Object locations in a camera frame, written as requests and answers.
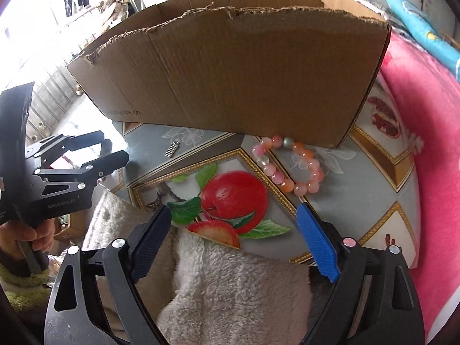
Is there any pink bead bracelet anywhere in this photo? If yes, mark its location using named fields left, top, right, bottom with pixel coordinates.
left=252, top=135, right=326, bottom=198

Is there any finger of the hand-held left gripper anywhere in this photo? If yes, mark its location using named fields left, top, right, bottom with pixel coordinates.
left=27, top=130, right=113, bottom=166
left=36, top=151, right=129, bottom=189

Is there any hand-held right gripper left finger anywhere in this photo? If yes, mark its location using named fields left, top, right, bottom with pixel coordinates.
left=45, top=204, right=172, bottom=345

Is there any blue printed pillow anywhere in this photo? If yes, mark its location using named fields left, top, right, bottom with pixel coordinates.
left=386, top=0, right=460, bottom=76

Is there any brown cardboard box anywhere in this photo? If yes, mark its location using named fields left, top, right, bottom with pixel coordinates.
left=66, top=0, right=392, bottom=149

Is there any fruit print tablecloth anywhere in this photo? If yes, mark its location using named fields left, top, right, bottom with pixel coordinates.
left=97, top=75, right=421, bottom=270

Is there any person's left hand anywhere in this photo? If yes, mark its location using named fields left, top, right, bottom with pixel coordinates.
left=0, top=220, right=56, bottom=259

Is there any metal window railing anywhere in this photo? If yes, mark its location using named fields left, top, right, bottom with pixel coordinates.
left=27, top=57, right=90, bottom=141

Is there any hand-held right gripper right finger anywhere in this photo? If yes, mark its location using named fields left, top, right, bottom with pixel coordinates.
left=296, top=203, right=426, bottom=345

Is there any pink floral blanket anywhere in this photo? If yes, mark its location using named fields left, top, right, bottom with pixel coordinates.
left=377, top=30, right=460, bottom=345

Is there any person's left forearm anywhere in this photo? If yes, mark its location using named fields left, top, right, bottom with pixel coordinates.
left=0, top=259, right=51, bottom=310

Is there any woven straw bag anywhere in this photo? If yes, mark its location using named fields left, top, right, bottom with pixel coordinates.
left=99, top=0, right=132, bottom=31

